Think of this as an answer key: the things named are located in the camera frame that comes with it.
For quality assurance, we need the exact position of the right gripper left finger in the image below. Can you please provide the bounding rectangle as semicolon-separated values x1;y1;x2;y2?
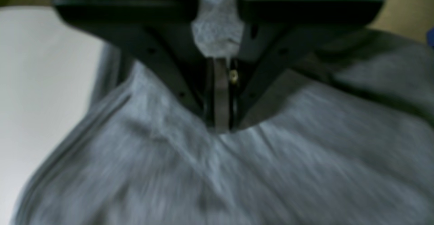
53;0;215;128

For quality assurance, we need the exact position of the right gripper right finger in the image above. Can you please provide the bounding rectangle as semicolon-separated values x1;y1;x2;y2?
229;0;384;130

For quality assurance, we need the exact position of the grey T-shirt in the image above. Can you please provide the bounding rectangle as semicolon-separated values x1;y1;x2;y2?
13;0;434;225

